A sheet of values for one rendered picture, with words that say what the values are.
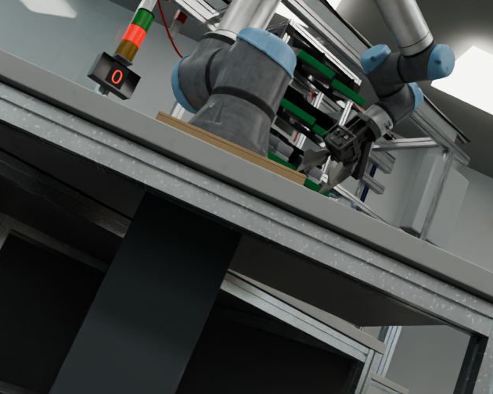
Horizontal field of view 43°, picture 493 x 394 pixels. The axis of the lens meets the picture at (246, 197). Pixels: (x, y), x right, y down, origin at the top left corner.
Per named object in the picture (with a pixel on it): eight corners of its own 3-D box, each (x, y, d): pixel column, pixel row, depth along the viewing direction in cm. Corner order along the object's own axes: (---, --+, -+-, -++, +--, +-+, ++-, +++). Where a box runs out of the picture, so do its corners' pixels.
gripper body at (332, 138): (318, 137, 150) (355, 106, 152) (325, 158, 157) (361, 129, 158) (338, 152, 145) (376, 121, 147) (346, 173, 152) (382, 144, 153)
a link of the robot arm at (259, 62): (240, 82, 98) (271, 12, 102) (192, 90, 109) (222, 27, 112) (289, 121, 105) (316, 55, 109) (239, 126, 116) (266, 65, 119)
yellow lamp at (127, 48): (133, 63, 167) (141, 48, 168) (118, 52, 164) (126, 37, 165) (125, 66, 171) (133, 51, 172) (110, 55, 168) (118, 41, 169)
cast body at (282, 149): (283, 168, 175) (296, 147, 174) (270, 159, 174) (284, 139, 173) (278, 162, 183) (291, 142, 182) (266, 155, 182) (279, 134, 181)
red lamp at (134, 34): (142, 48, 168) (149, 33, 169) (126, 37, 165) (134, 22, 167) (133, 51, 172) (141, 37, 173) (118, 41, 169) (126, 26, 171)
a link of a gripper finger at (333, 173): (313, 181, 145) (332, 152, 148) (318, 195, 149) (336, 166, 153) (325, 185, 143) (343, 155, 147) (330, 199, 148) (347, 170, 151)
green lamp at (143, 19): (149, 33, 169) (156, 18, 170) (134, 22, 167) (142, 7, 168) (141, 36, 173) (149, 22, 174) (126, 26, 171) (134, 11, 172)
